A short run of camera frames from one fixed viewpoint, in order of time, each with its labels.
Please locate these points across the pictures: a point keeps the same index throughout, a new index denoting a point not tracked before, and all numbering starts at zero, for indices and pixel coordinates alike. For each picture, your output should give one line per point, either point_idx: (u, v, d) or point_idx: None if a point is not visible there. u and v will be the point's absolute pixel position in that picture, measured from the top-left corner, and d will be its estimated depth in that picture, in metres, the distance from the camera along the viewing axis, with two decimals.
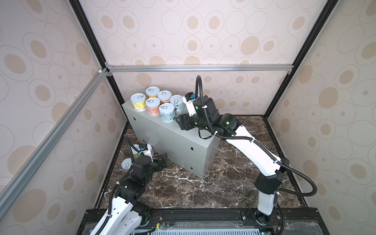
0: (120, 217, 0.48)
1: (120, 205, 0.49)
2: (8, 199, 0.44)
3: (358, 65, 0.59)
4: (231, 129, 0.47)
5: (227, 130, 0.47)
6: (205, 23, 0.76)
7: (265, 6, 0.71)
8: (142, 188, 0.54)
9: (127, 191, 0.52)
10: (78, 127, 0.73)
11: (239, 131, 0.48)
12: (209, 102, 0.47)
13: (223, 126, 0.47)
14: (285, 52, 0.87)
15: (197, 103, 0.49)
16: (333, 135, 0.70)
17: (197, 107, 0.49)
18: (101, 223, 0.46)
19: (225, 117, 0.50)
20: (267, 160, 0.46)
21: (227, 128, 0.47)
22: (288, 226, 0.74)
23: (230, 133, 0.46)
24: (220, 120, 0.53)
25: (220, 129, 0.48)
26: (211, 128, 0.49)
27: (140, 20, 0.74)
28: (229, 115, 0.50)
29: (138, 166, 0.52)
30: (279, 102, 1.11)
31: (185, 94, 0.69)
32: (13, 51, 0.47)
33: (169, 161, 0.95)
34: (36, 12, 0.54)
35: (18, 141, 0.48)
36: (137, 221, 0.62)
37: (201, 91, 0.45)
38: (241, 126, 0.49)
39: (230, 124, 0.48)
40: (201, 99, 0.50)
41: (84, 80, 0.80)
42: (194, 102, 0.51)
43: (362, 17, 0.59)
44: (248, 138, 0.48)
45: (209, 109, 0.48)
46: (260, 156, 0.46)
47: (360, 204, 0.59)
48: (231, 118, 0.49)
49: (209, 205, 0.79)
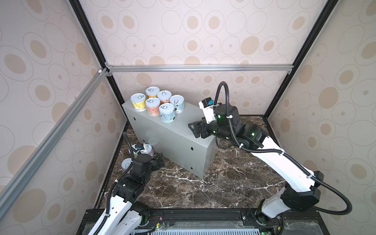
0: (119, 217, 0.47)
1: (118, 204, 0.48)
2: (8, 198, 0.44)
3: (358, 66, 0.59)
4: (257, 141, 0.43)
5: (253, 142, 0.43)
6: (205, 23, 0.76)
7: (265, 6, 0.71)
8: (141, 187, 0.53)
9: (125, 189, 0.51)
10: (78, 127, 0.73)
11: (266, 143, 0.44)
12: (234, 111, 0.43)
13: (248, 137, 0.43)
14: (285, 52, 0.87)
15: (220, 111, 0.45)
16: (333, 135, 0.70)
17: (219, 116, 0.45)
18: (98, 223, 0.45)
19: (249, 127, 0.46)
20: (299, 175, 0.42)
21: (253, 139, 0.43)
22: (288, 226, 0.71)
23: (257, 145, 0.42)
24: (243, 130, 0.49)
25: (245, 140, 0.44)
26: (235, 140, 0.45)
27: (140, 20, 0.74)
28: (254, 124, 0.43)
29: (138, 163, 0.52)
30: (279, 102, 1.11)
31: (202, 100, 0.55)
32: (13, 51, 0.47)
33: (169, 161, 0.95)
34: (36, 12, 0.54)
35: (19, 141, 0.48)
36: (137, 220, 0.62)
37: (226, 99, 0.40)
38: (268, 137, 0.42)
39: (256, 135, 0.44)
40: (227, 107, 0.45)
41: (84, 79, 0.80)
42: (215, 110, 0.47)
43: (362, 17, 0.59)
44: (277, 150, 0.44)
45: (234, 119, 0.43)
46: (290, 170, 0.42)
47: (360, 203, 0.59)
48: (256, 128, 0.46)
49: (208, 205, 0.79)
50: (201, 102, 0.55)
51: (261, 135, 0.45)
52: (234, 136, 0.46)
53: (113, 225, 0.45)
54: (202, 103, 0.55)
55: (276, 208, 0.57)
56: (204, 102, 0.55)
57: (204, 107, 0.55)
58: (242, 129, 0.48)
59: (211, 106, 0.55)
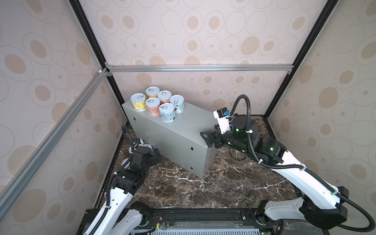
0: (120, 208, 0.46)
1: (118, 196, 0.46)
2: (8, 198, 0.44)
3: (357, 66, 0.59)
4: (276, 156, 0.42)
5: (273, 157, 0.42)
6: (205, 23, 0.76)
7: (265, 6, 0.71)
8: (140, 178, 0.51)
9: (125, 180, 0.49)
10: (78, 127, 0.73)
11: (285, 158, 0.43)
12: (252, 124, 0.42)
13: (267, 152, 0.42)
14: (285, 52, 0.87)
15: (238, 125, 0.44)
16: (333, 135, 0.70)
17: (237, 129, 0.44)
18: (99, 215, 0.44)
19: (267, 141, 0.46)
20: (324, 191, 0.40)
21: (272, 154, 0.42)
22: (288, 226, 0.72)
23: (276, 161, 0.41)
24: (261, 144, 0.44)
25: (264, 156, 0.43)
26: (255, 156, 0.44)
27: (140, 20, 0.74)
28: (271, 138, 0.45)
29: (138, 154, 0.51)
30: (279, 102, 1.11)
31: (219, 109, 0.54)
32: (13, 51, 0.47)
33: (169, 161, 0.95)
34: (36, 12, 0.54)
35: (18, 141, 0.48)
36: (139, 218, 0.63)
37: (248, 112, 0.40)
38: (287, 152, 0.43)
39: (275, 150, 0.43)
40: (248, 122, 0.43)
41: (84, 79, 0.80)
42: (233, 122, 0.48)
43: (362, 17, 0.59)
44: (299, 166, 0.42)
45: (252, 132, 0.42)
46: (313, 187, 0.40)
47: (360, 203, 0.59)
48: (274, 142, 0.45)
49: (209, 205, 0.79)
50: (216, 111, 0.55)
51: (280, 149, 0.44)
52: (253, 152, 0.45)
53: (115, 217, 0.45)
54: (217, 112, 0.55)
55: (284, 214, 0.57)
56: (219, 112, 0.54)
57: (219, 117, 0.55)
58: (260, 142, 0.48)
59: (226, 117, 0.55)
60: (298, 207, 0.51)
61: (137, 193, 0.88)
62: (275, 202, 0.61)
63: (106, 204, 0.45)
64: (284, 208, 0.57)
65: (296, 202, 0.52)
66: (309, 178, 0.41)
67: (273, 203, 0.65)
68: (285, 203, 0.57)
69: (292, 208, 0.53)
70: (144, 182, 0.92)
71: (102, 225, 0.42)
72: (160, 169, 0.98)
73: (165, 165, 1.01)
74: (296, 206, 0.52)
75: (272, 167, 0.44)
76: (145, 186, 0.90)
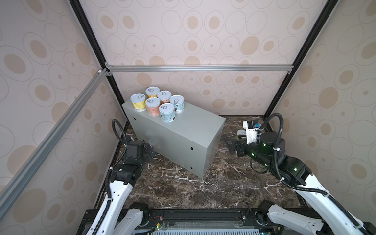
0: (122, 199, 0.46)
1: (119, 188, 0.46)
2: (8, 198, 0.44)
3: (358, 66, 0.59)
4: (299, 177, 0.43)
5: (295, 178, 0.43)
6: (205, 23, 0.76)
7: (265, 6, 0.71)
8: (138, 170, 0.52)
9: (123, 173, 0.49)
10: (78, 127, 0.73)
11: (308, 180, 0.43)
12: (280, 142, 0.44)
13: (290, 173, 0.44)
14: (285, 52, 0.87)
15: (267, 140, 0.45)
16: (333, 135, 0.70)
17: (264, 144, 0.46)
18: (101, 210, 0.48)
19: (292, 161, 0.47)
20: (346, 222, 0.39)
21: (295, 175, 0.43)
22: None
23: (299, 181, 0.42)
24: (286, 163, 0.47)
25: (286, 175, 0.44)
26: (277, 173, 0.45)
27: (140, 20, 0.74)
28: (296, 158, 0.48)
29: (133, 147, 0.52)
30: (279, 102, 1.11)
31: (250, 121, 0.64)
32: (13, 52, 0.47)
33: (169, 161, 0.95)
34: (36, 12, 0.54)
35: (18, 141, 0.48)
36: (140, 215, 0.62)
37: (281, 130, 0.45)
38: (311, 175, 0.44)
39: (298, 171, 0.44)
40: (279, 140, 0.45)
41: (84, 79, 0.80)
42: (262, 137, 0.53)
43: (362, 17, 0.59)
44: (322, 191, 0.42)
45: (280, 150, 0.44)
46: (334, 216, 0.40)
47: (360, 203, 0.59)
48: (298, 163, 0.46)
49: (209, 205, 0.79)
50: (247, 122, 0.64)
51: (304, 171, 0.44)
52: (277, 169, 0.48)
53: (119, 208, 0.45)
54: (248, 123, 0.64)
55: (293, 226, 0.56)
56: (249, 123, 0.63)
57: (248, 128, 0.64)
58: (285, 160, 0.49)
59: (256, 129, 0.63)
60: (315, 229, 0.49)
61: (137, 193, 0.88)
62: (282, 210, 0.62)
63: (108, 198, 0.45)
64: (298, 223, 0.54)
65: (313, 223, 0.51)
66: (331, 206, 0.41)
67: (281, 211, 0.62)
68: (297, 216, 0.57)
69: (306, 226, 0.52)
70: (144, 182, 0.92)
71: (107, 217, 0.42)
72: (160, 169, 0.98)
73: (165, 165, 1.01)
74: (312, 227, 0.50)
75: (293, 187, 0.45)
76: (145, 186, 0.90)
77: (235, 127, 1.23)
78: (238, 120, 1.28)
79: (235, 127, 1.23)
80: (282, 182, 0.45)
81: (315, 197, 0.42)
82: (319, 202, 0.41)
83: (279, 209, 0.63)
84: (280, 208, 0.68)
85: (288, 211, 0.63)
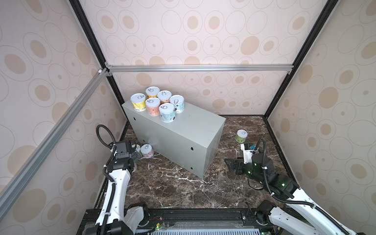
0: (125, 182, 0.50)
1: (120, 174, 0.51)
2: (8, 198, 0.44)
3: (357, 66, 0.59)
4: (288, 192, 0.50)
5: (283, 192, 0.50)
6: (205, 23, 0.76)
7: (264, 6, 0.71)
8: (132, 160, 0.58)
9: (118, 166, 0.53)
10: (78, 127, 0.73)
11: (296, 194, 0.49)
12: (269, 162, 0.52)
13: (279, 188, 0.51)
14: (285, 52, 0.87)
15: (256, 160, 0.55)
16: (333, 135, 0.70)
17: (255, 163, 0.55)
18: (108, 193, 0.46)
19: (281, 177, 0.54)
20: (336, 232, 0.43)
21: (283, 190, 0.50)
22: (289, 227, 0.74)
23: (287, 196, 0.49)
24: (276, 180, 0.54)
25: (276, 191, 0.51)
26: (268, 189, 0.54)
27: (140, 20, 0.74)
28: (286, 176, 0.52)
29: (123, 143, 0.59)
30: (279, 102, 1.11)
31: (246, 143, 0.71)
32: (14, 52, 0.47)
33: (169, 161, 0.95)
34: (36, 12, 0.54)
35: (18, 141, 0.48)
36: (141, 210, 0.63)
37: (264, 152, 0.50)
38: (299, 189, 0.51)
39: (287, 186, 0.51)
40: (264, 159, 0.54)
41: (84, 79, 0.80)
42: (252, 158, 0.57)
43: (362, 17, 0.59)
44: (309, 203, 0.48)
45: (269, 169, 0.52)
46: (325, 226, 0.44)
47: (360, 203, 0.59)
48: (286, 179, 0.53)
49: (209, 205, 0.79)
50: (244, 144, 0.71)
51: (293, 186, 0.51)
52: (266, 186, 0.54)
53: (124, 189, 0.49)
54: (245, 145, 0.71)
55: (294, 233, 0.56)
56: (246, 145, 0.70)
57: (245, 150, 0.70)
58: (275, 177, 0.56)
59: (251, 151, 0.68)
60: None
61: (137, 193, 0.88)
62: (286, 214, 0.62)
63: (112, 181, 0.49)
64: (301, 230, 0.55)
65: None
66: (320, 217, 0.45)
67: (285, 216, 0.61)
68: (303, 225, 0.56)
69: None
70: (144, 182, 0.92)
71: (117, 197, 0.45)
72: (160, 169, 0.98)
73: (165, 165, 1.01)
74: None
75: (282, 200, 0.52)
76: (145, 186, 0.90)
77: (235, 127, 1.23)
78: (238, 120, 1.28)
79: (235, 127, 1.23)
80: (272, 197, 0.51)
81: (303, 208, 0.47)
82: (309, 213, 0.46)
83: (282, 213, 0.63)
84: (282, 212, 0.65)
85: (292, 217, 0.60)
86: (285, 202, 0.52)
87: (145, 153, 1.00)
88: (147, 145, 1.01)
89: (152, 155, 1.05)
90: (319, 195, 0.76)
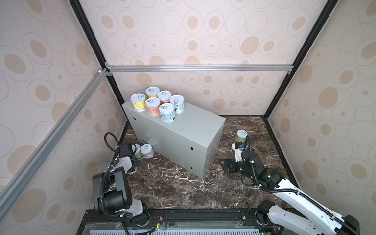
0: (126, 163, 0.60)
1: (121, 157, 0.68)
2: (8, 198, 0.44)
3: (358, 66, 0.59)
4: (273, 182, 0.54)
5: (270, 184, 0.53)
6: (205, 23, 0.76)
7: (264, 6, 0.71)
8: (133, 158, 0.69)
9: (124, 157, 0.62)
10: (78, 127, 0.73)
11: (281, 183, 0.53)
12: (257, 156, 0.57)
13: (266, 180, 0.55)
14: (285, 53, 0.88)
15: (245, 155, 0.60)
16: (333, 135, 0.70)
17: (245, 158, 0.60)
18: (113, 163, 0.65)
19: (269, 171, 0.58)
20: (321, 215, 0.44)
21: (269, 181, 0.54)
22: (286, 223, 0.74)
23: (273, 186, 0.53)
24: (265, 173, 0.59)
25: (264, 182, 0.55)
26: (255, 180, 0.59)
27: (139, 20, 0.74)
28: (273, 169, 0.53)
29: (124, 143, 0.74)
30: (279, 102, 1.11)
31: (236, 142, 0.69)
32: (13, 51, 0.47)
33: (169, 161, 0.95)
34: (36, 13, 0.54)
35: (18, 141, 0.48)
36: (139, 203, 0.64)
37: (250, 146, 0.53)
38: (285, 179, 0.54)
39: (272, 177, 0.55)
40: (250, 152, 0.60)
41: (84, 80, 0.80)
42: (242, 152, 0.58)
43: (362, 17, 0.59)
44: (293, 190, 0.51)
45: (256, 163, 0.57)
46: (311, 210, 0.46)
47: (361, 204, 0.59)
48: (273, 172, 0.57)
49: (209, 205, 0.79)
50: (234, 143, 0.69)
51: (279, 176, 0.55)
52: (254, 178, 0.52)
53: (124, 168, 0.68)
54: (235, 144, 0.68)
55: (293, 227, 0.56)
56: (235, 144, 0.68)
57: (235, 148, 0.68)
58: (264, 171, 0.60)
59: (242, 149, 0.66)
60: (316, 232, 0.49)
61: (137, 193, 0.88)
62: (283, 211, 0.62)
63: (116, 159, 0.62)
64: (299, 224, 0.54)
65: (314, 226, 0.51)
66: (305, 202, 0.47)
67: (282, 212, 0.62)
68: (295, 217, 0.57)
69: (306, 229, 0.52)
70: (144, 182, 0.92)
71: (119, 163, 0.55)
72: (160, 169, 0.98)
73: (165, 165, 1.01)
74: (313, 230, 0.50)
75: (270, 191, 0.56)
76: (145, 186, 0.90)
77: (235, 127, 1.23)
78: (238, 120, 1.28)
79: (235, 127, 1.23)
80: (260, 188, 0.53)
81: (289, 197, 0.50)
82: (295, 200, 0.49)
83: (279, 210, 0.63)
84: (280, 209, 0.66)
85: (289, 212, 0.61)
86: (272, 193, 0.55)
87: (145, 153, 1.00)
88: (147, 145, 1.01)
89: (152, 155, 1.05)
90: (319, 195, 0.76)
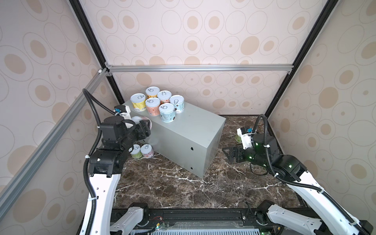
0: (111, 191, 0.39)
1: (103, 183, 0.38)
2: (8, 198, 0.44)
3: (358, 65, 0.59)
4: (294, 174, 0.44)
5: (290, 175, 0.44)
6: (205, 22, 0.76)
7: (264, 6, 0.71)
8: (123, 154, 0.42)
9: (103, 163, 0.39)
10: (78, 128, 0.73)
11: (303, 177, 0.44)
12: (272, 141, 0.47)
13: (285, 169, 0.45)
14: (285, 52, 0.87)
15: (257, 139, 0.50)
16: (333, 135, 0.70)
17: (256, 143, 0.50)
18: (88, 212, 0.37)
19: (287, 158, 0.48)
20: (340, 219, 0.40)
21: (290, 171, 0.45)
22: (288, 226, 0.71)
23: (293, 177, 0.44)
24: (281, 160, 0.49)
25: (281, 171, 0.46)
26: (271, 169, 0.48)
27: (139, 20, 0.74)
28: (292, 156, 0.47)
29: (109, 128, 0.39)
30: (279, 102, 1.11)
31: (242, 127, 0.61)
32: (14, 52, 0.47)
33: (169, 161, 0.95)
34: (36, 13, 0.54)
35: (18, 141, 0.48)
36: (141, 212, 0.63)
37: (266, 130, 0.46)
38: (306, 172, 0.45)
39: (293, 168, 0.45)
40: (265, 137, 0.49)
41: (84, 79, 0.80)
42: (252, 137, 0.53)
43: (362, 17, 0.59)
44: (317, 188, 0.43)
45: (271, 148, 0.47)
46: (329, 211, 0.40)
47: (362, 204, 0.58)
48: (293, 160, 0.47)
49: (209, 205, 0.79)
50: (240, 129, 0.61)
51: (300, 169, 0.45)
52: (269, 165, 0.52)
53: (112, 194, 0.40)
54: (241, 129, 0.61)
55: (293, 226, 0.55)
56: (242, 129, 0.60)
57: (242, 134, 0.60)
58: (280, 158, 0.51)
59: (249, 134, 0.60)
60: (313, 228, 0.49)
61: (137, 193, 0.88)
62: (282, 209, 0.62)
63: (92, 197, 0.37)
64: (296, 222, 0.54)
65: (312, 222, 0.51)
66: (325, 202, 0.41)
67: (280, 210, 0.62)
68: (293, 215, 0.57)
69: (304, 225, 0.52)
70: (144, 182, 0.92)
71: (98, 217, 0.36)
72: (160, 169, 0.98)
73: (165, 165, 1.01)
74: (310, 226, 0.50)
75: (287, 181, 0.46)
76: (145, 186, 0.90)
77: (235, 127, 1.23)
78: (238, 120, 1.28)
79: (235, 127, 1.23)
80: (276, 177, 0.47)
81: (309, 193, 0.42)
82: (314, 198, 0.42)
83: (278, 209, 0.63)
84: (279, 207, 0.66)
85: (288, 211, 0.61)
86: (288, 183, 0.46)
87: (145, 153, 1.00)
88: (147, 145, 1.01)
89: (152, 155, 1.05)
90: None
